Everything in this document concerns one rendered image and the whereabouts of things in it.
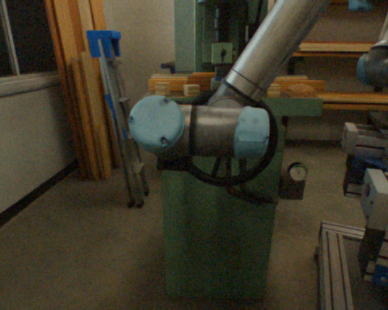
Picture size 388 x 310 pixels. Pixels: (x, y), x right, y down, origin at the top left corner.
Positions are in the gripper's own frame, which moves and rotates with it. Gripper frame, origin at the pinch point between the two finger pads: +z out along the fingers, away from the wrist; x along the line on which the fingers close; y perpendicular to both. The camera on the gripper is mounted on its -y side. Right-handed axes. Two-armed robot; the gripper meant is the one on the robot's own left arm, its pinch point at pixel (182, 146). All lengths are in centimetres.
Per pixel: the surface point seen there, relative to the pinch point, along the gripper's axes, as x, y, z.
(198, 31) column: -1, -55, 36
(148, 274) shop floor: -21, 55, 70
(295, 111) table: 34.6, -17.0, 19.4
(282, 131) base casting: 31.3, -10.7, 22.7
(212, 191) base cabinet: 8.7, 11.3, 33.2
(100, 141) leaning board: -84, -23, 143
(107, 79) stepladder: -58, -52, 82
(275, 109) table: 27.8, -17.1, 19.0
